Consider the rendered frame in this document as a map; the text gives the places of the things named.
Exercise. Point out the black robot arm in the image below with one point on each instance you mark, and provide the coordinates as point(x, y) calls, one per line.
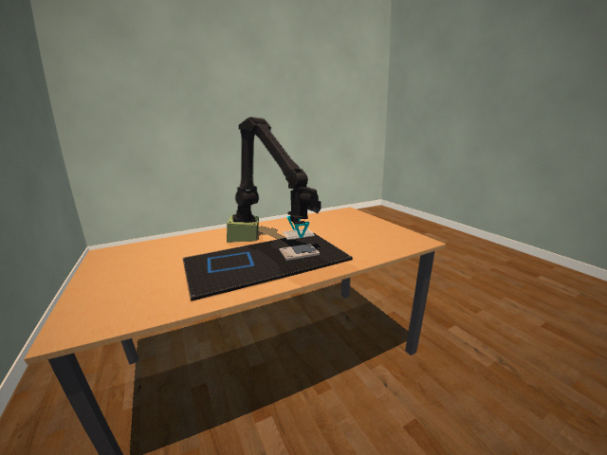
point(297, 179)

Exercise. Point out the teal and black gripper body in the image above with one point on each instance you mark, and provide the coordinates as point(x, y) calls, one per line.
point(295, 214)

